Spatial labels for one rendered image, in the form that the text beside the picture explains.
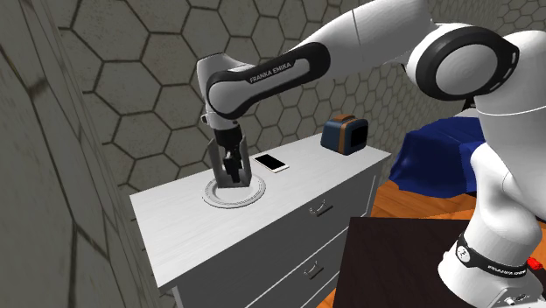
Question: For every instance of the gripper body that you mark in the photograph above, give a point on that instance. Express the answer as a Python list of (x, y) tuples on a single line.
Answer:
[(227, 137)]

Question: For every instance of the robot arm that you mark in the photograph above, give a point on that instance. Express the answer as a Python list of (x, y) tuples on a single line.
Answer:
[(384, 34)]

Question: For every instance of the grey square holder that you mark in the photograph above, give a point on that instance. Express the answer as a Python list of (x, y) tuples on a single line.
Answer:
[(245, 162)]

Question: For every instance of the white smartphone with black screen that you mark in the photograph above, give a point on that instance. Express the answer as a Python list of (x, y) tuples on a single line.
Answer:
[(270, 162)]

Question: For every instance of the white round plate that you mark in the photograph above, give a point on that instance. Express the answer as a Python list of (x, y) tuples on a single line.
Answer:
[(210, 197)]

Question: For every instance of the white chest of drawers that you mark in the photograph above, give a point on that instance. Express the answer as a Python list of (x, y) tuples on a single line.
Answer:
[(179, 221)]

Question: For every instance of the blue toaster with orange stripe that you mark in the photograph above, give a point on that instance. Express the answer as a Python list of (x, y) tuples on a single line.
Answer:
[(335, 136)]

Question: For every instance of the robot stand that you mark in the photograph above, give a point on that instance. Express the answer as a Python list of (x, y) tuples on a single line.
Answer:
[(384, 264)]

